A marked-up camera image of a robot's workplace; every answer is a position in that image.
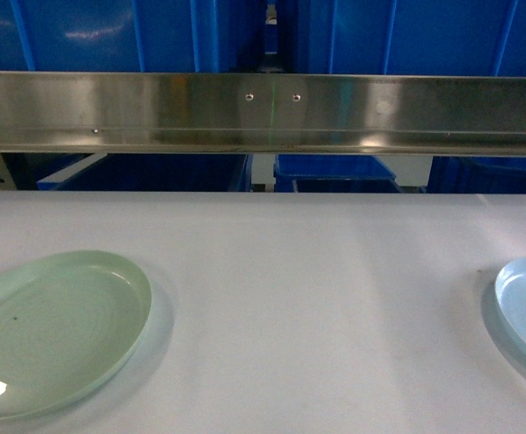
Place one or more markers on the blue bin lower middle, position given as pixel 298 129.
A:
pixel 332 174

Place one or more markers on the blue bin lower left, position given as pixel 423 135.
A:
pixel 156 173

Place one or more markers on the blue bin lower right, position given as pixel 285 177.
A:
pixel 488 175

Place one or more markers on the large blue bin right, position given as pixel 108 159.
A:
pixel 404 37

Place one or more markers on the large blue bin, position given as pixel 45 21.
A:
pixel 131 36
pixel 404 37

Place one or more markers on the pale green round plate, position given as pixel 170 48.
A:
pixel 68 323

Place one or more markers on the large blue bin left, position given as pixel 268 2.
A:
pixel 131 36

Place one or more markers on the stainless steel shelf rail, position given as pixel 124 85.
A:
pixel 223 113

